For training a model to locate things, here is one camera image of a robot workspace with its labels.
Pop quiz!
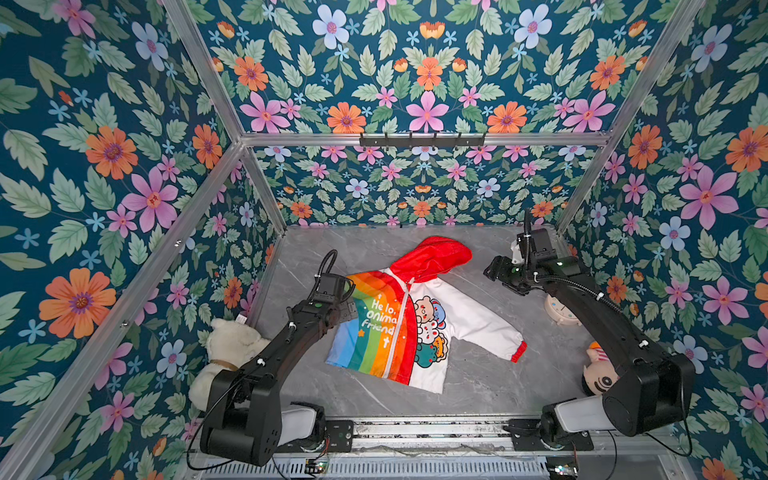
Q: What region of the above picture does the rainbow white red-hooded kids jacket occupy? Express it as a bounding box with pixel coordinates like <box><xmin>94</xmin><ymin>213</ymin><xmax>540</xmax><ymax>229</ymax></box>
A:
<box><xmin>326</xmin><ymin>236</ymin><xmax>527</xmax><ymax>394</ymax></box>

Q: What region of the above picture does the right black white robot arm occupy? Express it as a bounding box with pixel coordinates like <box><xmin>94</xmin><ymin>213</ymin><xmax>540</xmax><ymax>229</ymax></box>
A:
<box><xmin>484</xmin><ymin>211</ymin><xmax>696</xmax><ymax>448</ymax></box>

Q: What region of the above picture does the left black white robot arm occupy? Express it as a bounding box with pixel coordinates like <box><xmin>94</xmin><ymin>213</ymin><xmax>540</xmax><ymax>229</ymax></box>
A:
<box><xmin>193</xmin><ymin>249</ymin><xmax>356</xmax><ymax>466</ymax></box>

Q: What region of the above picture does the pink round alarm clock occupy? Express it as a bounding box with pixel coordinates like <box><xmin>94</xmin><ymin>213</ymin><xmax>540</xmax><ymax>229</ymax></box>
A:
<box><xmin>544</xmin><ymin>295</ymin><xmax>581</xmax><ymax>326</ymax></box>

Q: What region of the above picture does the white plush bear toy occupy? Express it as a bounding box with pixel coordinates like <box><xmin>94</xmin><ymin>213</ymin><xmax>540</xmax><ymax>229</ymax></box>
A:
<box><xmin>189</xmin><ymin>319</ymin><xmax>270</xmax><ymax>411</ymax></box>

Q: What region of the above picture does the white ventilation grille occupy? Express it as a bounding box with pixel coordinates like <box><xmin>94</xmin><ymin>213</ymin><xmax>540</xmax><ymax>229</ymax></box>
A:
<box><xmin>202</xmin><ymin>457</ymin><xmax>550</xmax><ymax>479</ymax></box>

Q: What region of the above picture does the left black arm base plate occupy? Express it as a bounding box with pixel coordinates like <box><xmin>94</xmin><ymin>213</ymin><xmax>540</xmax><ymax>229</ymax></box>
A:
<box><xmin>276</xmin><ymin>420</ymin><xmax>355</xmax><ymax>454</ymax></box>

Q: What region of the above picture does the black coat hook rail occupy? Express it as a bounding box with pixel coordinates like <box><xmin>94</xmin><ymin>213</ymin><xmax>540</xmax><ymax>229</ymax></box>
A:
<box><xmin>358</xmin><ymin>132</ymin><xmax>486</xmax><ymax>149</ymax></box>

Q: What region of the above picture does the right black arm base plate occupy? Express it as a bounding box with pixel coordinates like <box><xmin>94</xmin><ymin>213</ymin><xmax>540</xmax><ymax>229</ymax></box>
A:
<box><xmin>503</xmin><ymin>417</ymin><xmax>594</xmax><ymax>452</ymax></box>

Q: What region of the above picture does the aluminium front mounting rail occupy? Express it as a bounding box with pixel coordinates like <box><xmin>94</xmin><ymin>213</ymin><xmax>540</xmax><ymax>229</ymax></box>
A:
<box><xmin>179</xmin><ymin>415</ymin><xmax>679</xmax><ymax>458</ymax></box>

